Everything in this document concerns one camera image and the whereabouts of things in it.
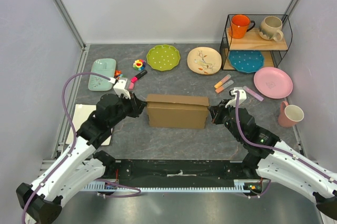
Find beige ceramic mug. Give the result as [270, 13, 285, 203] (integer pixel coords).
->
[259, 16, 284, 42]

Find pink round plate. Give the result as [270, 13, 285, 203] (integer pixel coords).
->
[253, 67, 293, 99]

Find cream bird pattern plate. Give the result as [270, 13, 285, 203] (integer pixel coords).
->
[187, 47, 222, 75]

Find black wire wooden shelf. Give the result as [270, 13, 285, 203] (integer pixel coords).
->
[219, 14, 293, 70]

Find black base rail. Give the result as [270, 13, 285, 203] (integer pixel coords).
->
[93, 151, 266, 198]

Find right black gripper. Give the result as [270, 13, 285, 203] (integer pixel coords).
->
[207, 99, 242, 142]

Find white square plate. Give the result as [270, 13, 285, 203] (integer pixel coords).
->
[65, 104, 112, 146]

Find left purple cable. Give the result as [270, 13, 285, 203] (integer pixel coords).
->
[21, 72, 143, 224]

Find green polka dot plate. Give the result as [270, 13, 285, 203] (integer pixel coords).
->
[146, 44, 181, 72]

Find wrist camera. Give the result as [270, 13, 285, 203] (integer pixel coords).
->
[225, 87, 247, 108]
[109, 77, 131, 99]

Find rainbow smiling flower toy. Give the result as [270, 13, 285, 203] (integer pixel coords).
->
[133, 59, 146, 71]

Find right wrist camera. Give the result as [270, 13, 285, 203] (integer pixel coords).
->
[225, 87, 247, 108]

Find pink mug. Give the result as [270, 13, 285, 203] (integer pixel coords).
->
[278, 101, 304, 128]

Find blue polka dot plate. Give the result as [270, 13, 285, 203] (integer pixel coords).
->
[229, 51, 264, 74]

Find light teal rectangular tray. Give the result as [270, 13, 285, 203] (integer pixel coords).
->
[88, 59, 116, 91]

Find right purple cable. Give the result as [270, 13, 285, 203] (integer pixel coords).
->
[235, 90, 337, 200]

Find orange mug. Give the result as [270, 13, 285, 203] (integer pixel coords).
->
[229, 14, 255, 39]

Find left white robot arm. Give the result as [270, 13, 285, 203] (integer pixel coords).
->
[16, 92, 147, 223]

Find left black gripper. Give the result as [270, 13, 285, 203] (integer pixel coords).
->
[108, 90, 148, 128]

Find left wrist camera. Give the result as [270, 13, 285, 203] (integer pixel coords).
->
[109, 77, 131, 99]

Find brown cardboard box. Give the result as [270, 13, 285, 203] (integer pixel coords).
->
[146, 94, 209, 129]

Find pink black highlighter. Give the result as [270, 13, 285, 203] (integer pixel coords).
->
[131, 70, 147, 83]

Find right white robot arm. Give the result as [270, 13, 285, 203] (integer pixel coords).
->
[209, 100, 336, 219]

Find small flower keychain toy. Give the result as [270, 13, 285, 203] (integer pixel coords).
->
[114, 70, 123, 79]

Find purple cable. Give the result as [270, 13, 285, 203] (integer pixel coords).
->
[21, 72, 143, 224]
[235, 90, 337, 200]

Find pink eraser block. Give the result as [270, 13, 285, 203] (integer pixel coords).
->
[128, 82, 134, 90]

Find purple highlighter pen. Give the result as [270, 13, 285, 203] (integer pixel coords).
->
[243, 86, 264, 102]

